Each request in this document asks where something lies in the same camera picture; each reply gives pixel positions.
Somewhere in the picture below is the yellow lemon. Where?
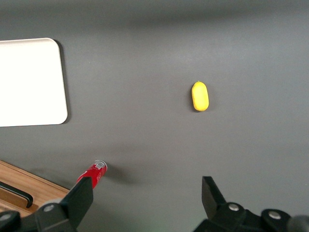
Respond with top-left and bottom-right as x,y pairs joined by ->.
191,80 -> 210,112

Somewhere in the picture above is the white plastic tray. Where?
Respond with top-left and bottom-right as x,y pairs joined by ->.
0,37 -> 69,128

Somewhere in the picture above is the black handle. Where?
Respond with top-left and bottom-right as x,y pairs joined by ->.
0,181 -> 34,209

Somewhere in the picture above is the red coke bottle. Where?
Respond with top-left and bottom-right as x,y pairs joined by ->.
76,159 -> 108,189

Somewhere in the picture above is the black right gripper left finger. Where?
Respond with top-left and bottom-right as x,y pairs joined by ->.
0,176 -> 94,232

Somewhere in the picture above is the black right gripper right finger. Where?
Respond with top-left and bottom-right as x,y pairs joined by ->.
193,175 -> 309,232

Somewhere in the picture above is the wooden board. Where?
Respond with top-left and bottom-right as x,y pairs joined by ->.
0,159 -> 70,217

